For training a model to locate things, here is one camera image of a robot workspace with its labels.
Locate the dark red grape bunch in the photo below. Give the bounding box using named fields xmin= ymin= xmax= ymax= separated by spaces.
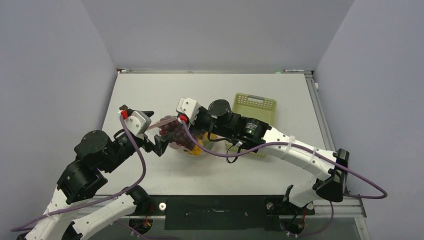
xmin=159 ymin=119 xmax=193 ymax=150

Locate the clear zip top bag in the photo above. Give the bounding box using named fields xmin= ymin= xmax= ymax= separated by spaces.
xmin=147 ymin=115 xmax=218 ymax=156

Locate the orange bell pepper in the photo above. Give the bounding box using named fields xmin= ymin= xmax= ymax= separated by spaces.
xmin=187 ymin=142 xmax=203 ymax=156

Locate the beige plastic basket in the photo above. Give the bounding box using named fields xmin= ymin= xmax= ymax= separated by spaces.
xmin=231 ymin=93 xmax=277 ymax=137

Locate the orange green mango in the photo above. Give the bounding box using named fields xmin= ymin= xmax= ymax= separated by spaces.
xmin=201 ymin=132 xmax=218 ymax=150

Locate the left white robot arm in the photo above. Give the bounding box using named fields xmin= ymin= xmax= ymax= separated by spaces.
xmin=15 ymin=105 xmax=171 ymax=240

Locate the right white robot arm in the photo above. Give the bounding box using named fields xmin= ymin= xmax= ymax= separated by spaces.
xmin=176 ymin=98 xmax=349 ymax=214

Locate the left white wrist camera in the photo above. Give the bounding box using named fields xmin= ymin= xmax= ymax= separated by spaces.
xmin=121 ymin=112 xmax=152 ymax=138

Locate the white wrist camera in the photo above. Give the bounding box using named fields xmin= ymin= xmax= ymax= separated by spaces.
xmin=176 ymin=97 xmax=201 ymax=125
xmin=121 ymin=112 xmax=152 ymax=138

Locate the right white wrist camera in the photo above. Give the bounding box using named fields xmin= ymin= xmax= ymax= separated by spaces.
xmin=176 ymin=97 xmax=201 ymax=125

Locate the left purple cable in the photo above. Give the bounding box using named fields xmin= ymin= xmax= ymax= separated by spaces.
xmin=9 ymin=114 xmax=147 ymax=233

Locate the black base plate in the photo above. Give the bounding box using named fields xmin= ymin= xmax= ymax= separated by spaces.
xmin=129 ymin=195 xmax=315 ymax=233

